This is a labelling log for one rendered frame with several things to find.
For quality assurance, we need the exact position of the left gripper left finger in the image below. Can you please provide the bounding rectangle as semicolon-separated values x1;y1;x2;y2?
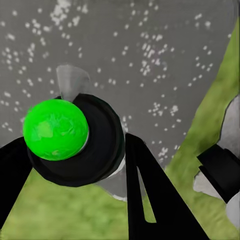
0;137;34;231

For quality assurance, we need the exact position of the insectifuge atomizer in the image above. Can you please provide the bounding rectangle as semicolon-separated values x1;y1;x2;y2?
23;64;126;188

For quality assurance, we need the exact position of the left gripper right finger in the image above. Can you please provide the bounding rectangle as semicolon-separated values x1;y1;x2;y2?
125;133;210;240

